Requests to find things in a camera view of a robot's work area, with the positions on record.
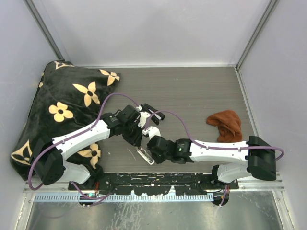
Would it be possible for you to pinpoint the black stapler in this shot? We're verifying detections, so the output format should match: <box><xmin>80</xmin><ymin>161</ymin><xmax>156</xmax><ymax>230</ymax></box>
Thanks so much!
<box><xmin>141</xmin><ymin>103</ymin><xmax>165</xmax><ymax>125</ymax></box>

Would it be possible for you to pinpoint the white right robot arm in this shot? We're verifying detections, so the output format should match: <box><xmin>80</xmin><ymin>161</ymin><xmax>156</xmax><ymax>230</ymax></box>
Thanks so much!
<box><xmin>143</xmin><ymin>126</ymin><xmax>277</xmax><ymax>189</ymax></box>

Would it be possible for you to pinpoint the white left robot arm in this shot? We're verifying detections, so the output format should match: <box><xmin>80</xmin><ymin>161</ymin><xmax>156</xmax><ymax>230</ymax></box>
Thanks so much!
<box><xmin>30</xmin><ymin>105</ymin><xmax>150</xmax><ymax>190</ymax></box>

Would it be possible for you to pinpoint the black floral cushion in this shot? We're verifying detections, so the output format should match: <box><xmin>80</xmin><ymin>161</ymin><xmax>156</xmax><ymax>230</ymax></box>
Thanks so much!
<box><xmin>10</xmin><ymin>60</ymin><xmax>121</xmax><ymax>181</ymax></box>

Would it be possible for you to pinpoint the orange brown cloth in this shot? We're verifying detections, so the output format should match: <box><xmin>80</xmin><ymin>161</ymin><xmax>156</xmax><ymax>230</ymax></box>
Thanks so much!
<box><xmin>206</xmin><ymin>110</ymin><xmax>243</xmax><ymax>143</ymax></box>

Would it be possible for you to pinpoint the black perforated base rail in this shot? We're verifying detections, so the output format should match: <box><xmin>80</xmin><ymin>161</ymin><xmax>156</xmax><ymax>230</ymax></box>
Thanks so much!
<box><xmin>77</xmin><ymin>172</ymin><xmax>225</xmax><ymax>196</ymax></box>

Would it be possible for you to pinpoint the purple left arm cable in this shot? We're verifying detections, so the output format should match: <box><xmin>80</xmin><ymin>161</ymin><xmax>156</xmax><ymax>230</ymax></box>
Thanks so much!
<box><xmin>27</xmin><ymin>92</ymin><xmax>144</xmax><ymax>191</ymax></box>

